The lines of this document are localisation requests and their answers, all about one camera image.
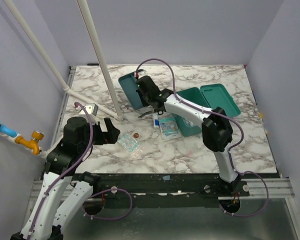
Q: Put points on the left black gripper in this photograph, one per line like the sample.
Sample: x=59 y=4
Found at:
x=111 y=136

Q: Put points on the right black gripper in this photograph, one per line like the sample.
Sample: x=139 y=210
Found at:
x=153 y=103

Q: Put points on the teal divided tray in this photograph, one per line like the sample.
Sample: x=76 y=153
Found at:
x=130 y=89

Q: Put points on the teal medicine kit box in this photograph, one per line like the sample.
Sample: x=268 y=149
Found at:
x=210 y=96

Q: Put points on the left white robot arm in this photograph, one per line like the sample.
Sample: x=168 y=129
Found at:
x=50 y=216

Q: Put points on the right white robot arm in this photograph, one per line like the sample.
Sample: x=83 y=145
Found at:
x=215 y=125

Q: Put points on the small white blue tube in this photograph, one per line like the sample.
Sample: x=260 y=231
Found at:
x=155 y=120

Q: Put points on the teal bandage packet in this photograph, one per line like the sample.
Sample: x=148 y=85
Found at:
x=128 y=142

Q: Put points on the clear zip bag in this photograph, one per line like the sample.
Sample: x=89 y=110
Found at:
x=136 y=151

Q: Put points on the blue white gauze packet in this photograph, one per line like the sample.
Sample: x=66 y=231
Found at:
x=169 y=128

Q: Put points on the orange blue pipe valve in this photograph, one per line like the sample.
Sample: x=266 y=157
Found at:
x=31 y=145

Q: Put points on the black handled scissors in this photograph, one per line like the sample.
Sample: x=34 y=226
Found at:
x=160 y=112

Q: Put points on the white pvc pipe frame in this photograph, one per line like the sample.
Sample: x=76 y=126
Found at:
x=21 y=25

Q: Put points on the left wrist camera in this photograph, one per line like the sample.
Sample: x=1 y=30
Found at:
x=92 y=110

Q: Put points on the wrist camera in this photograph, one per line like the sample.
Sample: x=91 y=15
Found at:
x=92 y=110
x=141 y=73

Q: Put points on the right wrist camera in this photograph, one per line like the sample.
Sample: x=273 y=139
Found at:
x=141 y=73

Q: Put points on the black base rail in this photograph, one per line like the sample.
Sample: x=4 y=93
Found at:
x=130 y=190

